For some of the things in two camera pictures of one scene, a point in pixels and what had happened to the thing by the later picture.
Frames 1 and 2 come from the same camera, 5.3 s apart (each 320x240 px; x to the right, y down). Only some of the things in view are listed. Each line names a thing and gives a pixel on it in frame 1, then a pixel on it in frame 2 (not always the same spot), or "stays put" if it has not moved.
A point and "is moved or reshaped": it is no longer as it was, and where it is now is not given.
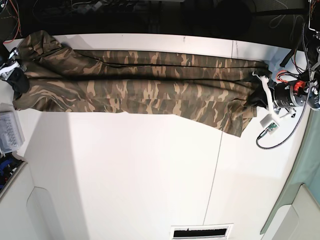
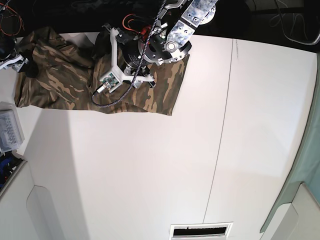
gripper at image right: (282, 97) -> (127, 51)
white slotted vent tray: (218, 231) stays put
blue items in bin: (9, 164) stays put
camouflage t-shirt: (213, 89) is moved or reshaped
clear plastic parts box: (12, 135) stays put
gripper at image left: (9, 71) -> (8, 56)
